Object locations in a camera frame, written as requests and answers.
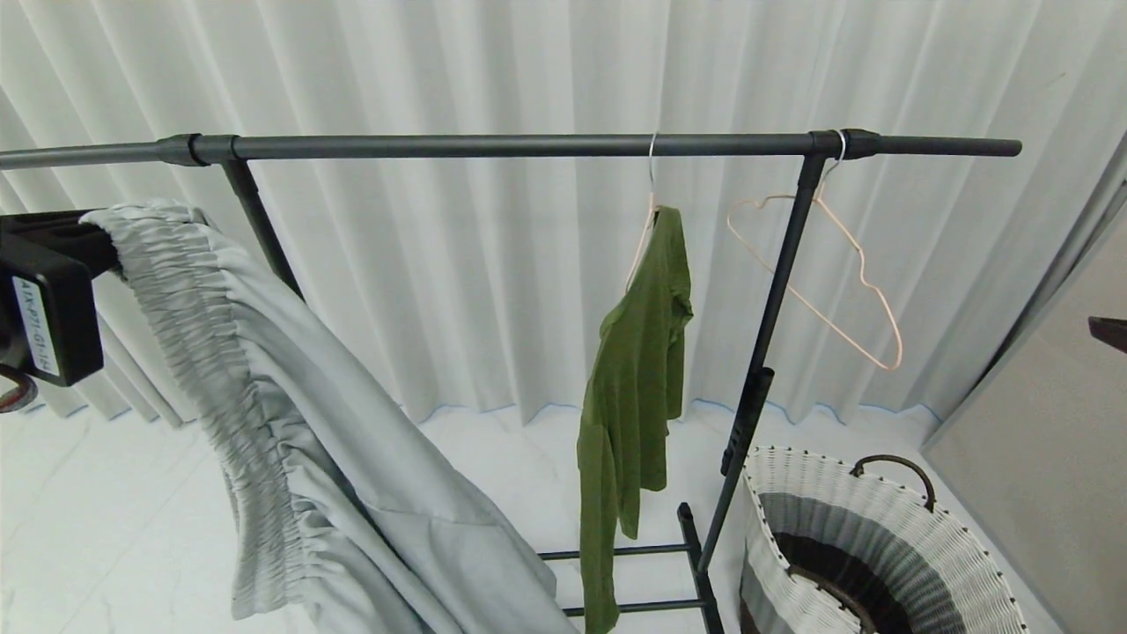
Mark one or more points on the black clothes rack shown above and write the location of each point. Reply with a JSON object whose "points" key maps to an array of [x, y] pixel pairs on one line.
{"points": [[528, 145]]}

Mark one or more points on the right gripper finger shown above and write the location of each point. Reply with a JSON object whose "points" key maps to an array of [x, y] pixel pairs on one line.
{"points": [[1114, 333]]}

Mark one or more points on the white laundry basket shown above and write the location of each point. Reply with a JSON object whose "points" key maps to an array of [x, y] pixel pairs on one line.
{"points": [[880, 493]]}

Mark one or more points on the pink clothes hanger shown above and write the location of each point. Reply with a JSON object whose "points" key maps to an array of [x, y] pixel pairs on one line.
{"points": [[899, 352], [640, 249]]}

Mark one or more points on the white curtain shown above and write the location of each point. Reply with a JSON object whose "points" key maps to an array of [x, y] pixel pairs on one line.
{"points": [[440, 70]]}

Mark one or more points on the pale grey shorts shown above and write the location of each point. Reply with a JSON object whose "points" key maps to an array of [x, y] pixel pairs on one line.
{"points": [[352, 458]]}

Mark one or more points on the green long-sleeved shirt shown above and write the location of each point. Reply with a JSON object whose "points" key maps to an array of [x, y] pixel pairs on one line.
{"points": [[634, 379]]}

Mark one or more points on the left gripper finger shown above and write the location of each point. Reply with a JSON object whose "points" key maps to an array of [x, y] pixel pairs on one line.
{"points": [[53, 227]]}

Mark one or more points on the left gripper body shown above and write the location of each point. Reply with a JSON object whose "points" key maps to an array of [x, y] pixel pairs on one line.
{"points": [[81, 326]]}

